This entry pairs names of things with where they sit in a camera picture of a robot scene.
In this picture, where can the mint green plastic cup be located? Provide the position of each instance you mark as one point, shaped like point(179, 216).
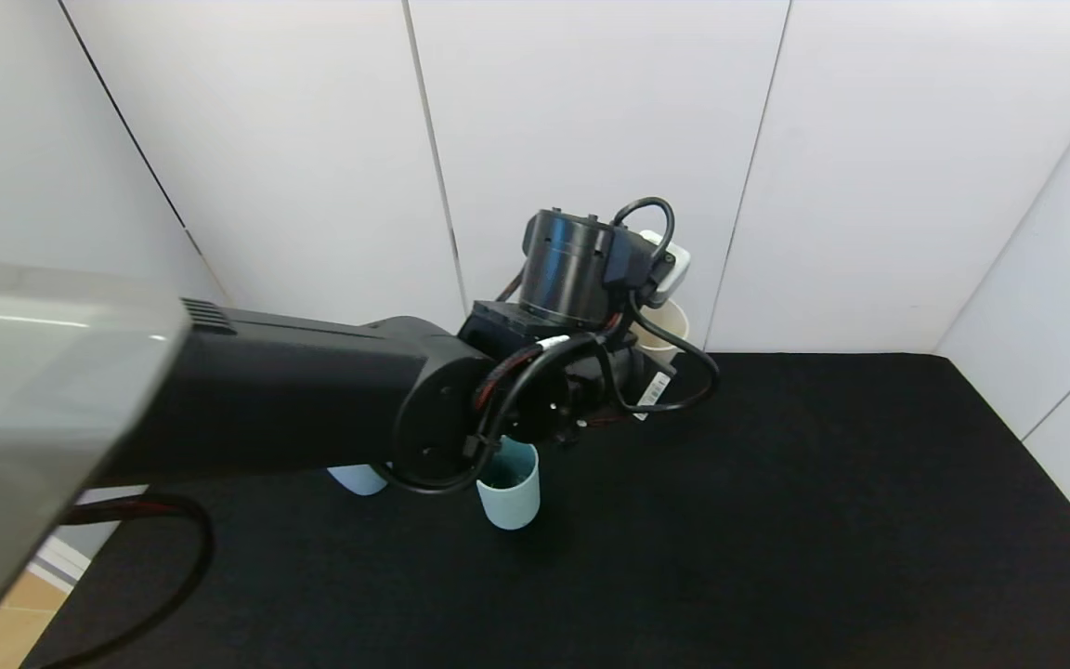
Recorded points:
point(509, 502)

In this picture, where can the grey and black left robot arm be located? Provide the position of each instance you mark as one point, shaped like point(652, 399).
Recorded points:
point(266, 390)

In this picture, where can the blue plastic cup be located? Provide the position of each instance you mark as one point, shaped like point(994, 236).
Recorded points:
point(358, 478)

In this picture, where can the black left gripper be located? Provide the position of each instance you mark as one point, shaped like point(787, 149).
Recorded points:
point(654, 390)

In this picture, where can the white baseboard trim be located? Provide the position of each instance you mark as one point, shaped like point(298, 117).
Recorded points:
point(66, 562)

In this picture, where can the beige plastic cup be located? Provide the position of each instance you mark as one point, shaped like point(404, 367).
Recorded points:
point(670, 330)

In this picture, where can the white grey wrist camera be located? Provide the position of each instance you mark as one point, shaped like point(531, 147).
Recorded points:
point(674, 269)

